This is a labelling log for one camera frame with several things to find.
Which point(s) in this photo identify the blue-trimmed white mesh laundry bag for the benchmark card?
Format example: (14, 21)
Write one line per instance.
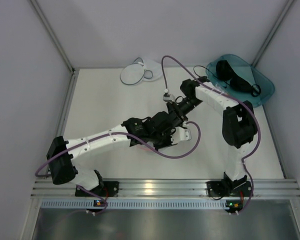
(140, 70)

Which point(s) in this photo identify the right aluminium corner post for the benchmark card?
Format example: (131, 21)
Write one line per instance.
(274, 28)

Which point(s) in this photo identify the white slotted cable duct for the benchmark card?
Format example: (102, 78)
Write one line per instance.
(137, 204)

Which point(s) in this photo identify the teal plastic tray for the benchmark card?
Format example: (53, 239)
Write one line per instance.
(247, 72)

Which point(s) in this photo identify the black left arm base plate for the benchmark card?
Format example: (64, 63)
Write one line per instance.
(108, 189)

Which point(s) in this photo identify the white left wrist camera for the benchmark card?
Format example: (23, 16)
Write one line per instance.
(180, 134)

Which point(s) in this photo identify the black bra in tray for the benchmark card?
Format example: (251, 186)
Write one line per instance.
(225, 73)

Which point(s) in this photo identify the aluminium front rail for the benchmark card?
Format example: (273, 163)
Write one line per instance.
(264, 189)

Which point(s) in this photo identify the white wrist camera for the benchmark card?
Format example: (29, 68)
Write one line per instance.
(180, 134)
(168, 97)

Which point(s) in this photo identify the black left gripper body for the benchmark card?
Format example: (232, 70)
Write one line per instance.
(165, 139)

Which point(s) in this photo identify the left aluminium corner post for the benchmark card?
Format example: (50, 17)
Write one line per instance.
(51, 33)

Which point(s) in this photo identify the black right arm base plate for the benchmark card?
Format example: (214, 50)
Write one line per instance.
(218, 189)

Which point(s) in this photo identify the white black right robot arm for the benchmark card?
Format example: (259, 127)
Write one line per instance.
(239, 129)

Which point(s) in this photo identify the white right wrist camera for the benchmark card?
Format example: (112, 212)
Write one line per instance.
(168, 97)

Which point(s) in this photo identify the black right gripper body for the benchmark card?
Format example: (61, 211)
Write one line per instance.
(176, 111)

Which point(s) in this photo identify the aluminium corner post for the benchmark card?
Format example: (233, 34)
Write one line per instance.
(51, 33)
(274, 28)

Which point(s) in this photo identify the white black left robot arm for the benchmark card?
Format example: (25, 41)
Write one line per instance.
(65, 156)

